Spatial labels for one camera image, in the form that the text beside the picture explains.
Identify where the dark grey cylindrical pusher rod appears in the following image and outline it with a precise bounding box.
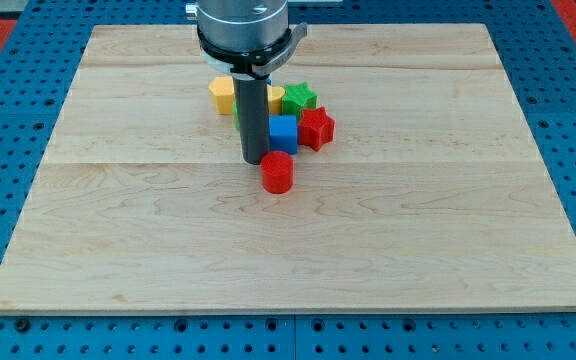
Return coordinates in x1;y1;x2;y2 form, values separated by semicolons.
234;79;270;165

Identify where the red cylinder block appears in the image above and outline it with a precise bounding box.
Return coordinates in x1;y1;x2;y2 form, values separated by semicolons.
260;151;294;194

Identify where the green block behind rod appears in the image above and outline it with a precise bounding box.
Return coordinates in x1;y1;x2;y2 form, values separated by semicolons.
232;101;240;132

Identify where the yellow half-round block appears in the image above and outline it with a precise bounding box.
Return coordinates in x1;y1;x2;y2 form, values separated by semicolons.
267;85;286;115

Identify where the yellow hexagon block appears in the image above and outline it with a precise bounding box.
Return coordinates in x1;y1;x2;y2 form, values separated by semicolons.
208;76;235;115

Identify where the green star block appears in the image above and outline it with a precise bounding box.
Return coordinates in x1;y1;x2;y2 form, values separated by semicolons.
282;82;318;120

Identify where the blue cube block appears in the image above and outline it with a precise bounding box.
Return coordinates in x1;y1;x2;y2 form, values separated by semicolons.
269;115;298;155

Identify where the red star block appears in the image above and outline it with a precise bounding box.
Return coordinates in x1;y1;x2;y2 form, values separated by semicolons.
297;107;335;152

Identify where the light wooden board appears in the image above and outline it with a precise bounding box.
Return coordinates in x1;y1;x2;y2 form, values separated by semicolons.
0;23;576;316

